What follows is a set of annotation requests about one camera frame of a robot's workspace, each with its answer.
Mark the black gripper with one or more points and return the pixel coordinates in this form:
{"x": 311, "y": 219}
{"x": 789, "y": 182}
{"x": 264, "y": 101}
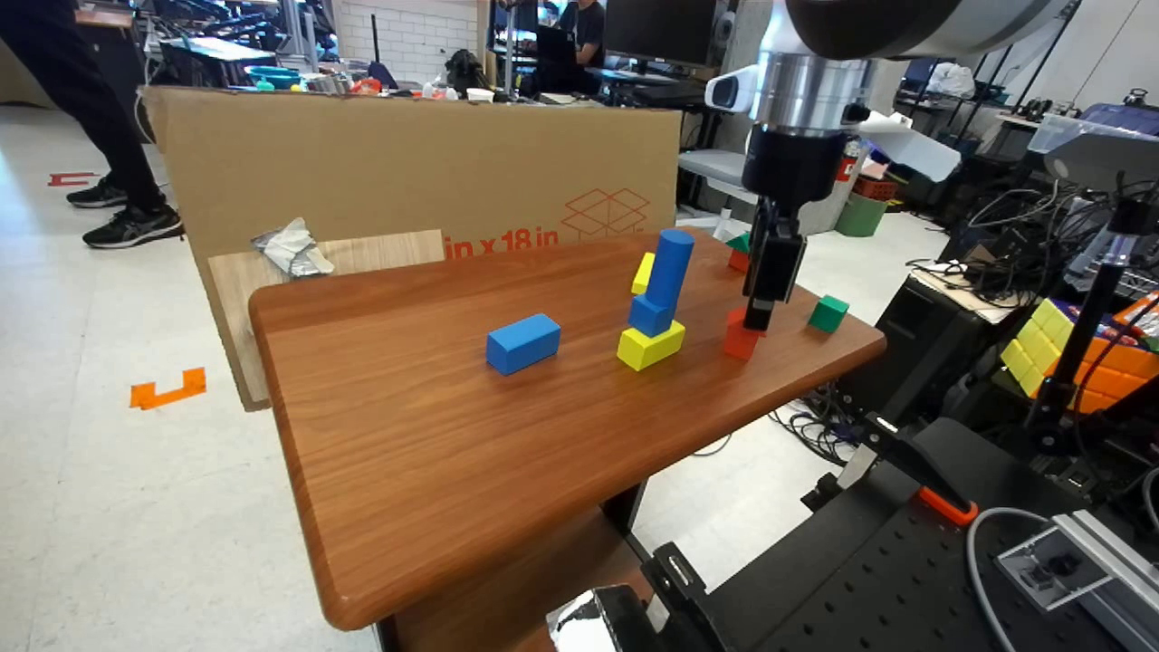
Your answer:
{"x": 790, "y": 168}

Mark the orange cube block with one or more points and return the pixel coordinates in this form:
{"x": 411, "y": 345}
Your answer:
{"x": 737, "y": 339}

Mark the small red block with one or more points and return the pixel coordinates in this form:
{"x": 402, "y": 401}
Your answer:
{"x": 737, "y": 264}

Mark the small green wedge block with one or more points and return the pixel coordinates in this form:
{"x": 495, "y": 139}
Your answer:
{"x": 737, "y": 243}

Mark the green cube block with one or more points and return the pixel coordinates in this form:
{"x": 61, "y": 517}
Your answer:
{"x": 827, "y": 317}

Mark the tall blue block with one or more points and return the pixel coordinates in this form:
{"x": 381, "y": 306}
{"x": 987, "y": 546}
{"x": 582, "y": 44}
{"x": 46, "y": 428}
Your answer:
{"x": 670, "y": 265}

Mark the small blue cube block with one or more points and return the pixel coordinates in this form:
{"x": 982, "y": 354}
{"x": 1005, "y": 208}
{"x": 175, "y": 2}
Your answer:
{"x": 650, "y": 317}

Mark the tall yellow block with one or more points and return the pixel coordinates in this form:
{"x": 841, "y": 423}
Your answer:
{"x": 643, "y": 278}

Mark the yellow L-shaped block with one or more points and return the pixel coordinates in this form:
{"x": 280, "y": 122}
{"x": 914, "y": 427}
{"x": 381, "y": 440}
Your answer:
{"x": 645, "y": 351}

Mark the blue rectangular block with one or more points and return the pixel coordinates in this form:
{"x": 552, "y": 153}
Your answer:
{"x": 523, "y": 345}

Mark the green bin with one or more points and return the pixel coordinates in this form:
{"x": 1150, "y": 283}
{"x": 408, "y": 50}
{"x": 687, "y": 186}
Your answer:
{"x": 860, "y": 214}

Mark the white office chair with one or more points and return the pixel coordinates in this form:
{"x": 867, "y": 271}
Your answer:
{"x": 718, "y": 168}

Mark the red box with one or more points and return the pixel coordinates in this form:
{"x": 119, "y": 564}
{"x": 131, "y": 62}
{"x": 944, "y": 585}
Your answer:
{"x": 882, "y": 182}

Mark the small wooden side table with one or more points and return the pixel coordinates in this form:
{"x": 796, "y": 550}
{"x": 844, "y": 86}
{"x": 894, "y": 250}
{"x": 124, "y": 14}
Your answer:
{"x": 960, "y": 294}

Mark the yellow foam pad stack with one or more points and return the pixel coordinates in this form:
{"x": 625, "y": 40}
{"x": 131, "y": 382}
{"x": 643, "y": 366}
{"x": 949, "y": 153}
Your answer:
{"x": 1039, "y": 351}

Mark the seated person in dark shirt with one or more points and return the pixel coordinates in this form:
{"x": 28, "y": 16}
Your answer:
{"x": 583, "y": 32}

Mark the grey covered machine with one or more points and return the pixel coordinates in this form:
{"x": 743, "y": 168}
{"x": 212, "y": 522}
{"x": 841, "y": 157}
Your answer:
{"x": 1100, "y": 139}

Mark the orange crate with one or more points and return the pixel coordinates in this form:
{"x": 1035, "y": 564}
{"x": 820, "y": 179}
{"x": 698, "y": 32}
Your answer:
{"x": 1118, "y": 366}

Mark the shiny metal table foot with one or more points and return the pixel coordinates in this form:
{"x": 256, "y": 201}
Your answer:
{"x": 598, "y": 620}

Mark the large cardboard box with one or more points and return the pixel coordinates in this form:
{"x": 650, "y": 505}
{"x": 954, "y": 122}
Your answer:
{"x": 400, "y": 168}

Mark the crumpled grey cloth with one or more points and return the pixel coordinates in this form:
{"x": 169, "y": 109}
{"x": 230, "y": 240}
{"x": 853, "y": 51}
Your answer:
{"x": 296, "y": 249}

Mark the cluttered background desk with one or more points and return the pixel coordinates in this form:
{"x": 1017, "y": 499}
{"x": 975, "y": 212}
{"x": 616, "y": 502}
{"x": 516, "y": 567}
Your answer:
{"x": 221, "y": 51}

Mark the black sneaker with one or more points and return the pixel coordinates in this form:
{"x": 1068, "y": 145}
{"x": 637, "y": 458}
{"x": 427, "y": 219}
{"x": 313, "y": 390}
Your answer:
{"x": 98, "y": 194}
{"x": 131, "y": 227}

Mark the person in black trousers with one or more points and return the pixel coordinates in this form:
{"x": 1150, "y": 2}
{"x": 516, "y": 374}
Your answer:
{"x": 97, "y": 86}

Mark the black camera stand pole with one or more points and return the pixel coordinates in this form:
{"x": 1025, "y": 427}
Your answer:
{"x": 1081, "y": 339}

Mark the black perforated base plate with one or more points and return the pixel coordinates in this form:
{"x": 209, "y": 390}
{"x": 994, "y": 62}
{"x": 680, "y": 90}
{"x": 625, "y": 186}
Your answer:
{"x": 872, "y": 581}

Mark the wooden table pedestal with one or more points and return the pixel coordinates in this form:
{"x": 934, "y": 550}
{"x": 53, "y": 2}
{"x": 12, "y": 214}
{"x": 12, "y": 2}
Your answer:
{"x": 507, "y": 593}

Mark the silver rail with clear box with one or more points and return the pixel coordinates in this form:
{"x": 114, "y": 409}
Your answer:
{"x": 1088, "y": 567}

